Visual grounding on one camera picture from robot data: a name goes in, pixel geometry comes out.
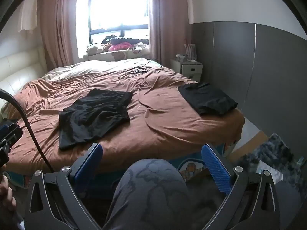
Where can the pink curtain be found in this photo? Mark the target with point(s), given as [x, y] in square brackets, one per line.
[168, 28]
[60, 28]

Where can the cartoon printed bed sheet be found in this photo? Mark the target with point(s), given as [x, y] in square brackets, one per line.
[189, 170]

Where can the black pants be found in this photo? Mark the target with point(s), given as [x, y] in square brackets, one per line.
[96, 117]

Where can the person's left hand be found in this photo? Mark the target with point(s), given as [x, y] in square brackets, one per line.
[6, 194]

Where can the white nightstand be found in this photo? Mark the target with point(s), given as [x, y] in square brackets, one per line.
[187, 70]

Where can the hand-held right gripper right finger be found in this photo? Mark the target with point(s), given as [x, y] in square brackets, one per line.
[215, 170]

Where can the white hanging cloth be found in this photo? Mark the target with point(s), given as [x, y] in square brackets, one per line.
[27, 14]

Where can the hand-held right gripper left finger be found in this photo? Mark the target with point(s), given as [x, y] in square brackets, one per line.
[89, 164]

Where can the white plastic bag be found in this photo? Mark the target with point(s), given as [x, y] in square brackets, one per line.
[269, 171]

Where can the brown blanket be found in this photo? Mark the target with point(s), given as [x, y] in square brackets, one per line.
[168, 124]

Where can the white bottle rack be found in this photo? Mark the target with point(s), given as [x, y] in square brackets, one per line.
[191, 52]

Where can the plush toy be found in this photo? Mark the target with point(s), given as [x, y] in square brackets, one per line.
[94, 49]

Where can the grey wardrobe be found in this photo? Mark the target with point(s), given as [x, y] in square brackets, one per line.
[263, 76]

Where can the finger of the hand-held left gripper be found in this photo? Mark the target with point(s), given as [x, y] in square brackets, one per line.
[13, 133]

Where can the dark shaggy rug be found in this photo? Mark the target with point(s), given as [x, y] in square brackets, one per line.
[275, 153]

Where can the window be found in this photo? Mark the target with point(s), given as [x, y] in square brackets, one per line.
[108, 16]

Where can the cream duvet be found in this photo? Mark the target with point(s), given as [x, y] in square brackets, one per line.
[96, 66]

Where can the small white cup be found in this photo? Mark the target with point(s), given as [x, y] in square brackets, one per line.
[180, 58]

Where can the folded black garment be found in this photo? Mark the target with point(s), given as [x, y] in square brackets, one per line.
[206, 98]

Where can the cream padded headboard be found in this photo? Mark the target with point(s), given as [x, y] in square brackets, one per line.
[19, 69]

